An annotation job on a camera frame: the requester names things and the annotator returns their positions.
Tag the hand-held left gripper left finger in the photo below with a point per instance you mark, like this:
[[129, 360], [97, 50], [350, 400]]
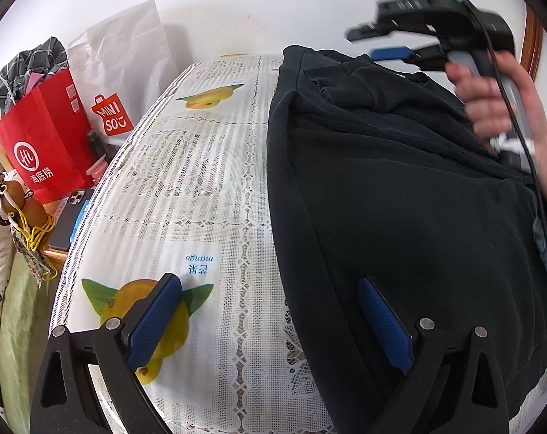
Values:
[[153, 321]]

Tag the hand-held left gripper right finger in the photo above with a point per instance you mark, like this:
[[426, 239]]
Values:
[[386, 325]]

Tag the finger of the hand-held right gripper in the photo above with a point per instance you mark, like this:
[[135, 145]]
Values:
[[363, 32], [391, 53]]

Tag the black garment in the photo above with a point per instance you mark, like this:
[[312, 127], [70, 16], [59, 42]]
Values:
[[368, 190]]

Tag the person's right hand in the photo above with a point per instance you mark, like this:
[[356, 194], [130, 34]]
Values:
[[485, 113]]

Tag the wooden side table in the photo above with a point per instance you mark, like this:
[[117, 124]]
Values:
[[56, 255]]

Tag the green blanket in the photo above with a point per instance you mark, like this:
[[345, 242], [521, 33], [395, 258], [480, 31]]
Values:
[[24, 316]]

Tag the dark smartphone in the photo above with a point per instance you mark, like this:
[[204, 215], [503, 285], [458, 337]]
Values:
[[67, 221]]

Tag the fruit print lace tablecloth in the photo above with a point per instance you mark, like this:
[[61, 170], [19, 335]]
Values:
[[187, 190]]

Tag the brown round ornament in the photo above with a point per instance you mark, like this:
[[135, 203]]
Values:
[[31, 212]]

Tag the small dark bottle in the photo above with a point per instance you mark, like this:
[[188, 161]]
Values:
[[95, 144]]

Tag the red paper bag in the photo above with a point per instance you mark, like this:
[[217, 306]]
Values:
[[47, 131]]

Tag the white plastic bag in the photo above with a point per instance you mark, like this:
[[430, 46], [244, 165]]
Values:
[[133, 54]]

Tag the grey checked cloth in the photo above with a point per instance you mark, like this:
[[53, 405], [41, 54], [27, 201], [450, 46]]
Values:
[[43, 54]]

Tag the brown wooden frame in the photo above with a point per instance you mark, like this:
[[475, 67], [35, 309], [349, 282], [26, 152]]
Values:
[[533, 40]]

